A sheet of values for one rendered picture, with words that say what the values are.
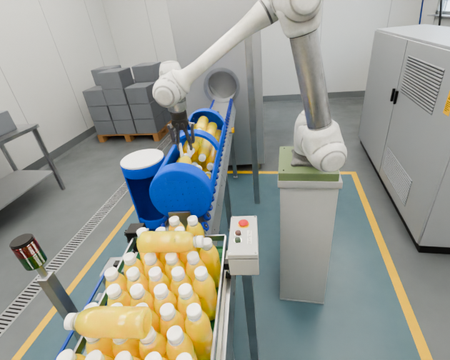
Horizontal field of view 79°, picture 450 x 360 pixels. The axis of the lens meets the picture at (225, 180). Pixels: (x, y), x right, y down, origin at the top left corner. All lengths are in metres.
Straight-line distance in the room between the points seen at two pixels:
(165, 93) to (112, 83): 3.97
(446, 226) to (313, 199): 1.28
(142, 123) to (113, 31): 2.78
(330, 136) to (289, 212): 0.55
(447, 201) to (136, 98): 4.21
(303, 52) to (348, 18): 5.18
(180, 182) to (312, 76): 0.68
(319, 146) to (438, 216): 1.45
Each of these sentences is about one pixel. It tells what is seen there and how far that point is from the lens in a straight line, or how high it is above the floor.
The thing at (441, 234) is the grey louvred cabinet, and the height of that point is 0.21.
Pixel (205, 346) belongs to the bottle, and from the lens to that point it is 0.90.
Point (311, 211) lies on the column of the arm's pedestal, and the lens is 1.58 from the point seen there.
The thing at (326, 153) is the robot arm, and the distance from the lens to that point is 1.20.
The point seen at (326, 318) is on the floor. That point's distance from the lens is 2.12.
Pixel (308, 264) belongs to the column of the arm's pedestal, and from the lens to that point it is 1.87.
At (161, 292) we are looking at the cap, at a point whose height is 1.11.
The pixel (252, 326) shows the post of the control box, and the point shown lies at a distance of 1.40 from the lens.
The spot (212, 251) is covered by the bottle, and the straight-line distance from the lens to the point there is 0.98.
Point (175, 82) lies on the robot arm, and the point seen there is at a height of 1.58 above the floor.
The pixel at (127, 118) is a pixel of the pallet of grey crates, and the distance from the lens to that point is 5.09.
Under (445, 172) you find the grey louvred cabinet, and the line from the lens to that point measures 2.30.
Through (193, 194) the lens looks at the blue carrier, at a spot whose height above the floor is 1.10.
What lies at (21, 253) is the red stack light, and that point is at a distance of 1.02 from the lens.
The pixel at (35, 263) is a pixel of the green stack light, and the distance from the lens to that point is 1.05.
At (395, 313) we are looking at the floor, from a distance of 2.26.
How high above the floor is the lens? 1.77
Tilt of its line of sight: 31 degrees down
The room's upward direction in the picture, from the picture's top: 7 degrees counter-clockwise
